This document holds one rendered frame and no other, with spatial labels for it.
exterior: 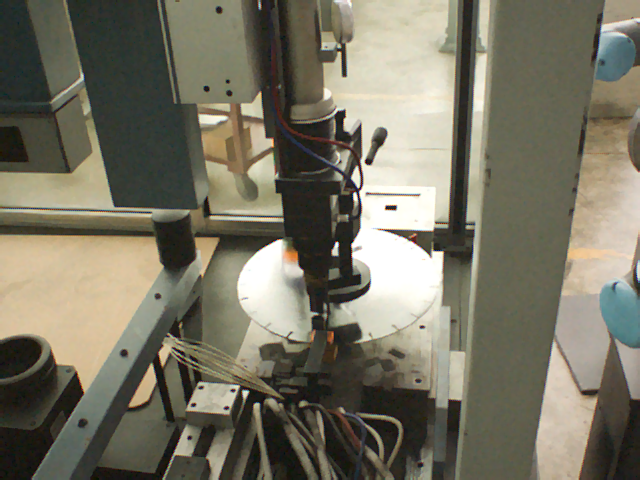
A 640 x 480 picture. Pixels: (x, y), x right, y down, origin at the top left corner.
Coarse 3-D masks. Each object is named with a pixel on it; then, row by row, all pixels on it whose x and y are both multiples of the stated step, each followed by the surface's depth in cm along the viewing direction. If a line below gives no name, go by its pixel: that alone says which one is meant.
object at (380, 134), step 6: (378, 126) 98; (378, 132) 97; (384, 132) 97; (372, 138) 96; (378, 138) 96; (384, 138) 97; (372, 144) 96; (378, 144) 96; (372, 150) 94; (366, 156) 94; (372, 156) 94; (366, 162) 93; (372, 162) 93
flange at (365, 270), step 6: (354, 258) 117; (354, 264) 115; (360, 264) 115; (366, 264) 115; (360, 270) 114; (366, 270) 114; (366, 276) 112; (366, 282) 111; (342, 288) 110; (348, 288) 110; (354, 288) 110; (360, 288) 110; (330, 294) 109; (336, 294) 109; (342, 294) 109; (348, 294) 109; (354, 294) 110
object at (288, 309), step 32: (256, 256) 121; (288, 256) 121; (384, 256) 119; (416, 256) 118; (256, 288) 113; (288, 288) 113; (384, 288) 111; (416, 288) 111; (256, 320) 106; (288, 320) 106; (320, 320) 105; (352, 320) 105; (384, 320) 104; (416, 320) 104
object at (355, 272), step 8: (344, 248) 101; (344, 256) 102; (352, 256) 102; (344, 264) 102; (352, 264) 103; (336, 272) 104; (344, 272) 103; (352, 272) 104; (304, 280) 103; (328, 280) 103; (336, 280) 103; (344, 280) 103; (352, 280) 104; (360, 280) 104; (320, 288) 103; (328, 288) 103; (336, 288) 104; (320, 296) 104; (320, 304) 104; (312, 312) 106; (320, 312) 105
